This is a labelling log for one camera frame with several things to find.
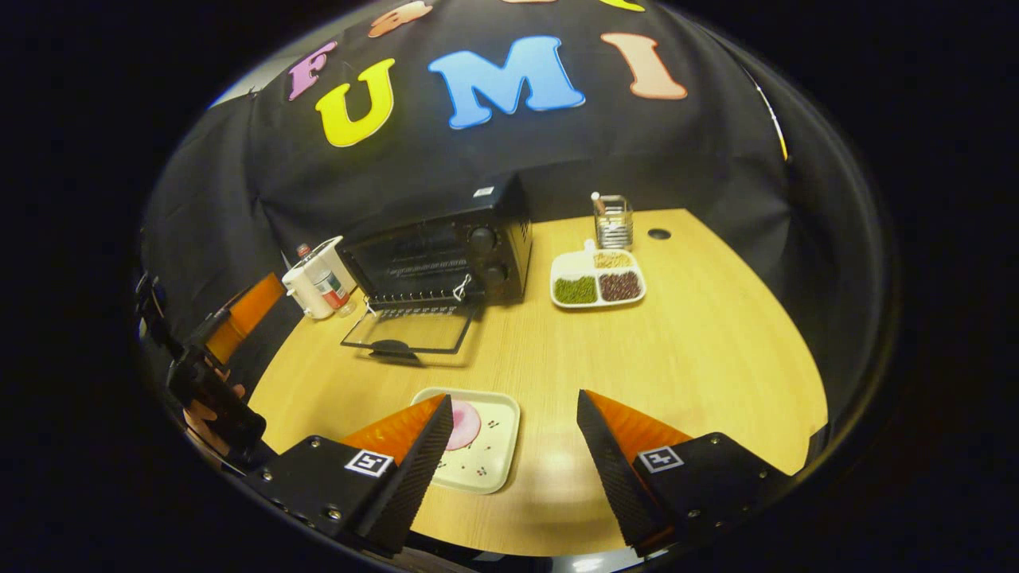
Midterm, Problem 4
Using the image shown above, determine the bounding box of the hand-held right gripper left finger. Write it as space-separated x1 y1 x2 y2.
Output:
243 393 455 556

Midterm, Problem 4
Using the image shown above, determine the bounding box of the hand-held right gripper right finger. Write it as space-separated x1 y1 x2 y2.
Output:
576 389 797 558

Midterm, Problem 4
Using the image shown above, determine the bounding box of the pink ham slice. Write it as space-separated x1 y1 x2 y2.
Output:
446 400 482 451

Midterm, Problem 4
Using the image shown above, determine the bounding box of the cream square plate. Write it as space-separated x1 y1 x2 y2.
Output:
410 387 521 495

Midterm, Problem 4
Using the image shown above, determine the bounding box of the black electric oven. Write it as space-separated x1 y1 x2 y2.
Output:
338 173 534 367

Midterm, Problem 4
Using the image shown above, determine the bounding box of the white toaster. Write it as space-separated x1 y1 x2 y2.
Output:
282 236 359 321

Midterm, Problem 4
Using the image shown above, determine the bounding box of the clear bottle with red label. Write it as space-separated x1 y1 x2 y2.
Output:
296 243 355 317

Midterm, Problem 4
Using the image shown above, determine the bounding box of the red beans pile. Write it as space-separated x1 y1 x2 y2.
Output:
599 271 642 302

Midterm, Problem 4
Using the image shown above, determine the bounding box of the green mung beans pile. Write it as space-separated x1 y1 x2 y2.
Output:
554 275 598 305

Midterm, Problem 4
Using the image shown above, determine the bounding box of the white divided dish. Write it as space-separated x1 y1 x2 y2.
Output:
549 239 647 310

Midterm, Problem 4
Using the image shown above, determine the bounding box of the metal mesh utensil holder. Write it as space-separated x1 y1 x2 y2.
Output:
591 191 634 251

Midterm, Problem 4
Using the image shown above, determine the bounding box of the black backdrop cloth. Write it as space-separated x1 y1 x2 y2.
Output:
139 0 805 375

